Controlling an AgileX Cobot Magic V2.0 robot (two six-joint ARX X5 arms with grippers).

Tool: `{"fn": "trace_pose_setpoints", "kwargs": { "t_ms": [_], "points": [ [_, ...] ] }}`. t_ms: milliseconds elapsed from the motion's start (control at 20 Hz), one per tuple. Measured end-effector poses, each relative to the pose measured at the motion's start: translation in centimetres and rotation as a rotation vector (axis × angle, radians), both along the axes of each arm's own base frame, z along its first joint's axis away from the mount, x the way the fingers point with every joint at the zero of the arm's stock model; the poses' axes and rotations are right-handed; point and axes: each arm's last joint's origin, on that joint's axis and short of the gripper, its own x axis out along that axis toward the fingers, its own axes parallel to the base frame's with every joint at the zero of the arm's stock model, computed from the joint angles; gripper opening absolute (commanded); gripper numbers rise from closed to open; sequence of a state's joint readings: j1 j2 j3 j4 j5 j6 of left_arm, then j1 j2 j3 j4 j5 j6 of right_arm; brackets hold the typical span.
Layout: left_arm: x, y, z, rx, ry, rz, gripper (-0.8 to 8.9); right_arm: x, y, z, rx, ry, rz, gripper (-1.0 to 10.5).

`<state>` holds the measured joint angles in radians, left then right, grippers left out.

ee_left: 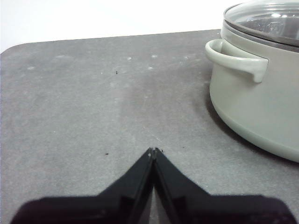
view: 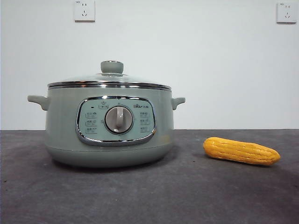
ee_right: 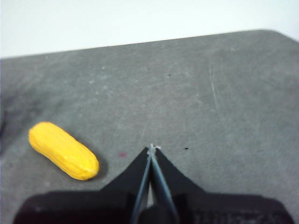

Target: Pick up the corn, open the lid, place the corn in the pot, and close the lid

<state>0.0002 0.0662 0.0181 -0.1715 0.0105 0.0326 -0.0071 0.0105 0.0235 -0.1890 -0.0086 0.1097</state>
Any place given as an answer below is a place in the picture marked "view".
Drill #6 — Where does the white wall socket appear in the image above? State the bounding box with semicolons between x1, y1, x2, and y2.
276;2;297;24
74;0;96;23

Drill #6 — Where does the green electric cooking pot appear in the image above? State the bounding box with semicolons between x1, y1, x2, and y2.
27;86;186;168

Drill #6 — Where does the glass lid with green knob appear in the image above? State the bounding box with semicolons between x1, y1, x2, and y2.
48;60;172;91

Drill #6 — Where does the yellow corn cob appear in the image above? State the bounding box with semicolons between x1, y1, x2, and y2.
202;137;281;166

